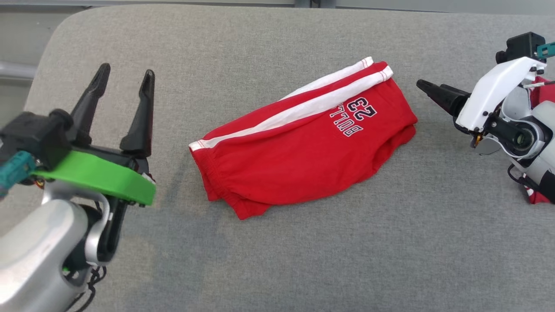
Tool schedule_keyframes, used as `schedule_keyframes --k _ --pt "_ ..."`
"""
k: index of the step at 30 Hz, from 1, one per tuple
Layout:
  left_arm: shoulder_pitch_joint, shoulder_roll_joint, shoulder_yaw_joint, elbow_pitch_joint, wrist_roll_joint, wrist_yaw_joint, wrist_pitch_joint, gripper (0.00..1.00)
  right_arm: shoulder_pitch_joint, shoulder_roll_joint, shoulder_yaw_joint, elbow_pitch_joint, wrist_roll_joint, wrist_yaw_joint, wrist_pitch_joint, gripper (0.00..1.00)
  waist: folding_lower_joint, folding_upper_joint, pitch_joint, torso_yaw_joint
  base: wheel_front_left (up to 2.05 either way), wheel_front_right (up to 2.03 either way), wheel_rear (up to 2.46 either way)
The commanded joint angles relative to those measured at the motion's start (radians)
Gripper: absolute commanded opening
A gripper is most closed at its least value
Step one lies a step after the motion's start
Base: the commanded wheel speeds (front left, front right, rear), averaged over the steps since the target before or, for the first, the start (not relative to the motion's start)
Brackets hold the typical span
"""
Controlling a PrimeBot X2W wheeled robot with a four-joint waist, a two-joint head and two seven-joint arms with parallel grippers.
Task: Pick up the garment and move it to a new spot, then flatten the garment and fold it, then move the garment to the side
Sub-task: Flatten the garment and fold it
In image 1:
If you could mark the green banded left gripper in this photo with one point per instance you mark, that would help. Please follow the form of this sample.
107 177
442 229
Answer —
99 175

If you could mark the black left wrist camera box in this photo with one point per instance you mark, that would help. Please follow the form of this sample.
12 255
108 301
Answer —
39 134

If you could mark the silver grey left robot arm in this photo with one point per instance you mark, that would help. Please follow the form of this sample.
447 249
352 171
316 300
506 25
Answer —
39 251

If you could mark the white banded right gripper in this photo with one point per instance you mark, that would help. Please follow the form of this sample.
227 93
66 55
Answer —
490 93

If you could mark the red shorts with white stripes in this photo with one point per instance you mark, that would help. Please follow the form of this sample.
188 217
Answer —
303 151

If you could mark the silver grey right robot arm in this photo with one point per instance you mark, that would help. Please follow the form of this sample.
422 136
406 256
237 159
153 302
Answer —
537 143

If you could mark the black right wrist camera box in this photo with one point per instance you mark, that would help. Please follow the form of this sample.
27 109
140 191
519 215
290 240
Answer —
520 45

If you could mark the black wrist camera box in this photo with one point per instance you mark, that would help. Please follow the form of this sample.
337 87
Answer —
39 134
520 45

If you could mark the red and white t-shirt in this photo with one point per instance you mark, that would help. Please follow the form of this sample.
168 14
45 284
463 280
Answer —
540 93

